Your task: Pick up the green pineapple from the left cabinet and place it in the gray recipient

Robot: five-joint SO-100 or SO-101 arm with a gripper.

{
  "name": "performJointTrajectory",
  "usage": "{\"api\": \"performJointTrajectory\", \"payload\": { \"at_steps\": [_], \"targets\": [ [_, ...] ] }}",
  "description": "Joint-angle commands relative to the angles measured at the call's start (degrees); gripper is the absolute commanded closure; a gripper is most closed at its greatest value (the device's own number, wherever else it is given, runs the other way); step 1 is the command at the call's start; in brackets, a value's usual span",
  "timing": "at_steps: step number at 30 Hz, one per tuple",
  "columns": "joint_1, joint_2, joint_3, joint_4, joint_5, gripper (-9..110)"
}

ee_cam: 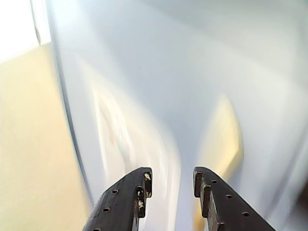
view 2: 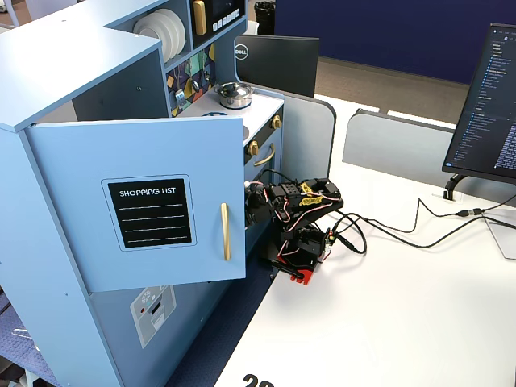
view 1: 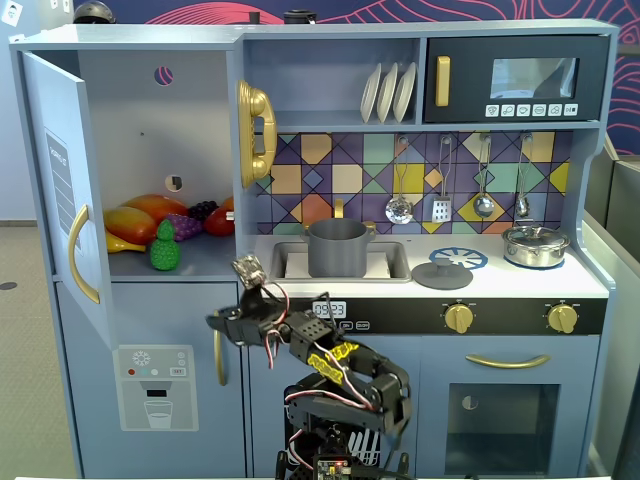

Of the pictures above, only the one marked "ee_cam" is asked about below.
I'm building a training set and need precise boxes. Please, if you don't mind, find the light blue toy kitchen cabinet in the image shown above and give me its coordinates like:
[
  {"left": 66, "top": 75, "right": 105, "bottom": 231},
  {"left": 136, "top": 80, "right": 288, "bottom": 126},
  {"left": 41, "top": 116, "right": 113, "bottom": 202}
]
[{"left": 31, "top": 0, "right": 308, "bottom": 231}]

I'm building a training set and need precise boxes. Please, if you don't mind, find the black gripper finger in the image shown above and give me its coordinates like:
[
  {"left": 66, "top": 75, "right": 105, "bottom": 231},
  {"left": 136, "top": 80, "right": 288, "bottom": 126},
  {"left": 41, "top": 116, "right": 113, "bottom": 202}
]
[
  {"left": 192, "top": 166, "right": 276, "bottom": 231},
  {"left": 81, "top": 167, "right": 153, "bottom": 231}
]

